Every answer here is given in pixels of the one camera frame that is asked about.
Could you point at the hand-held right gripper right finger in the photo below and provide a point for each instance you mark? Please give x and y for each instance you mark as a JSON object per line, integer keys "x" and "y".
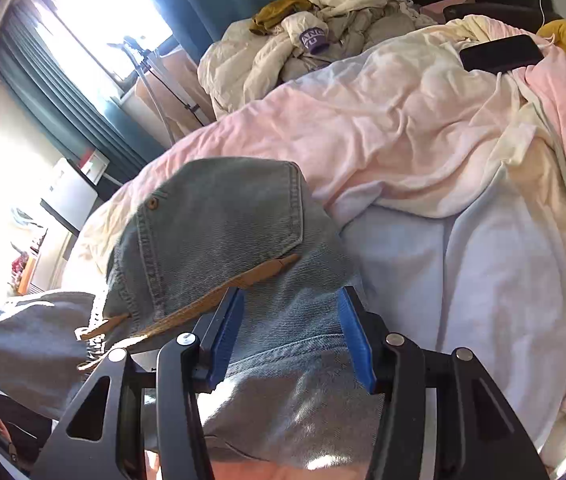
{"x": 358, "y": 340}

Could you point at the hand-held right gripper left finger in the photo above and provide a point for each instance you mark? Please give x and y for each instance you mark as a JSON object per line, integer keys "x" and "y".
{"x": 225, "y": 330}

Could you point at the grey-blue denim jeans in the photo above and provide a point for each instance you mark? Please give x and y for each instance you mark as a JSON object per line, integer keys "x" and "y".
{"x": 223, "y": 220}

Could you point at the grey crumpled clothes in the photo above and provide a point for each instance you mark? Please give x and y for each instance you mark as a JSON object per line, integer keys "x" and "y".
{"x": 363, "y": 30}

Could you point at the orange box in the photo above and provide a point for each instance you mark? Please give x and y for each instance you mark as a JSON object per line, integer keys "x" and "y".
{"x": 24, "y": 272}

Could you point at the white dressing table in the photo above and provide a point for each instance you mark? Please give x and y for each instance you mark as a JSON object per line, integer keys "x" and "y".
{"x": 38, "y": 260}

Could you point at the pink and white blanket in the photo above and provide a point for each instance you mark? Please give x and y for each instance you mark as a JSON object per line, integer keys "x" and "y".
{"x": 463, "y": 160}

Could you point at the white and red rack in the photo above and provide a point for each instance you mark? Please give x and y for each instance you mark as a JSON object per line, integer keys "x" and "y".
{"x": 94, "y": 162}

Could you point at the beige hanging garment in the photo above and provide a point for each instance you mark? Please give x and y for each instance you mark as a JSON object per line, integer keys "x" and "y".
{"x": 173, "y": 85}

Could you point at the white down jacket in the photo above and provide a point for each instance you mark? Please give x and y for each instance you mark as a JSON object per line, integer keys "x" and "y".
{"x": 243, "y": 65}

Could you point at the garment steamer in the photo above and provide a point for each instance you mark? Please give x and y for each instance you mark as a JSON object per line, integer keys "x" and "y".
{"x": 148, "y": 70}

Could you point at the narrow teal curtain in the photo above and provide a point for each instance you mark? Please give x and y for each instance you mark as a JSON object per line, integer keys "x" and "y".
{"x": 63, "y": 100}

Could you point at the black smartphone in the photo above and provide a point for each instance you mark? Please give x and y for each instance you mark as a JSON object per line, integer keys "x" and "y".
{"x": 500, "y": 52}

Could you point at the mustard yellow garment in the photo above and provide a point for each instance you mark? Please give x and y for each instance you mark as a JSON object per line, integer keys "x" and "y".
{"x": 275, "y": 12}

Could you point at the window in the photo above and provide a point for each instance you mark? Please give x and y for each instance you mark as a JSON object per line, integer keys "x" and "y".
{"x": 103, "y": 10}

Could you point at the white chair with dark frame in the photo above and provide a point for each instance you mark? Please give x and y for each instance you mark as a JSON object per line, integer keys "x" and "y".
{"x": 70, "y": 195}

